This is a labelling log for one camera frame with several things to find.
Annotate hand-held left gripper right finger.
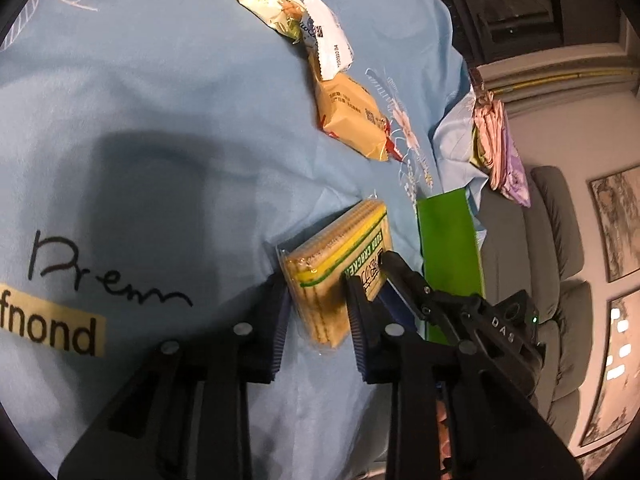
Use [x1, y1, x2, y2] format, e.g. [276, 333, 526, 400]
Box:
[345, 275, 583, 480]

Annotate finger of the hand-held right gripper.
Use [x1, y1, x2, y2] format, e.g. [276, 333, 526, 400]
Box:
[377, 250, 451, 323]
[377, 291, 420, 335]

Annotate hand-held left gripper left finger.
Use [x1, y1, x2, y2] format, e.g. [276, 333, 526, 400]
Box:
[57, 272, 293, 480]

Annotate green label cracker packet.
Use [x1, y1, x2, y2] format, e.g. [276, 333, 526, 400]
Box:
[276, 199, 390, 348]

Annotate green box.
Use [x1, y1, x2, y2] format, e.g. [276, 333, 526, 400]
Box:
[416, 189, 487, 346]

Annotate grey sofa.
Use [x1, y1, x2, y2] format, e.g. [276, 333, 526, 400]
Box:
[475, 165, 596, 446]

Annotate folded blue cloth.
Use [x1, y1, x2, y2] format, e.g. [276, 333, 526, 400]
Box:
[432, 87, 493, 201]

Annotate folded pink floral cloth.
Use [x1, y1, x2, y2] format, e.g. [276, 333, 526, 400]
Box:
[470, 67, 532, 208]

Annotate tan snack packet red ends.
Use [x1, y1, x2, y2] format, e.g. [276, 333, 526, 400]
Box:
[314, 71, 403, 162]

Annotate blue floral bed sheet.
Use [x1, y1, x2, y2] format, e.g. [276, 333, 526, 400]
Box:
[0, 0, 488, 480]

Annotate white snack packet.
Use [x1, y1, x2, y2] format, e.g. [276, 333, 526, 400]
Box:
[299, 0, 355, 82]

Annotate dark cabinet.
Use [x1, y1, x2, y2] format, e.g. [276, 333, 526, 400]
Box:
[415, 0, 626, 68]

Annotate framed wall painting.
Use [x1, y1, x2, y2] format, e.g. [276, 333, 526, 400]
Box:
[586, 165, 640, 283]
[580, 285, 640, 448]

